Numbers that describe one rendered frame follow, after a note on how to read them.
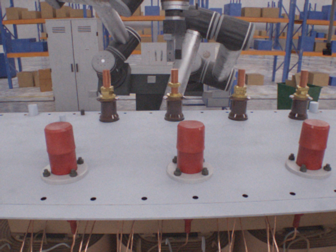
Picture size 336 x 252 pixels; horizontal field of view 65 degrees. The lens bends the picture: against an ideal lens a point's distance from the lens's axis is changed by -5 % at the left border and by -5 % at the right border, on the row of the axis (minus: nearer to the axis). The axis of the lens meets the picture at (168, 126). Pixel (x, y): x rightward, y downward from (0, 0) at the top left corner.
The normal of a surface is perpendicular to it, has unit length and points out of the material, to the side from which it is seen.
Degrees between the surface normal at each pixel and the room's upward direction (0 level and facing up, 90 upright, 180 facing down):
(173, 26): 90
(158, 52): 90
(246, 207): 11
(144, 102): 90
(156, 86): 90
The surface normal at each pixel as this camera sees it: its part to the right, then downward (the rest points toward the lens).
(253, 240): -0.84, 0.18
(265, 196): 0.00, -0.94
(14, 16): 0.01, 0.33
